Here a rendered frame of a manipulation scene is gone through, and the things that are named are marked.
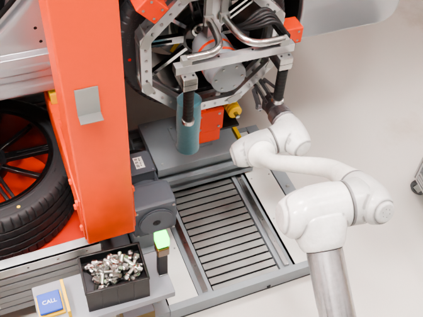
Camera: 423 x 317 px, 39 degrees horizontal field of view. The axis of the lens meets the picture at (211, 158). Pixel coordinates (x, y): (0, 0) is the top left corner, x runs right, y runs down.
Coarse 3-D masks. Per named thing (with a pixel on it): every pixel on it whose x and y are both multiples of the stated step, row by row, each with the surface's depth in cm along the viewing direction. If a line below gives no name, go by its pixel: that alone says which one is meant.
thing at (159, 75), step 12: (240, 0) 215; (252, 0) 216; (192, 12) 210; (240, 12) 240; (252, 12) 230; (180, 24) 212; (192, 24) 214; (168, 36) 214; (180, 36) 216; (192, 36) 223; (228, 36) 245; (252, 36) 233; (180, 48) 221; (240, 48) 238; (156, 60) 239; (168, 60) 222; (156, 72) 224; (168, 72) 237; (168, 84) 229; (204, 84) 237
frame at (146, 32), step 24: (168, 0) 195; (192, 0) 193; (264, 0) 204; (144, 24) 198; (168, 24) 196; (144, 48) 200; (144, 72) 208; (264, 72) 230; (168, 96) 220; (216, 96) 232; (240, 96) 235
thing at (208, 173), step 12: (132, 132) 281; (132, 144) 274; (204, 168) 270; (216, 168) 270; (228, 168) 269; (240, 168) 273; (252, 168) 276; (168, 180) 264; (180, 180) 262; (192, 180) 266; (204, 180) 269
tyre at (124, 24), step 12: (120, 0) 203; (276, 0) 217; (120, 12) 202; (132, 12) 198; (120, 24) 201; (132, 24) 201; (132, 36) 205; (132, 48) 209; (132, 60) 212; (252, 60) 235; (132, 72) 216; (132, 84) 221; (144, 96) 228
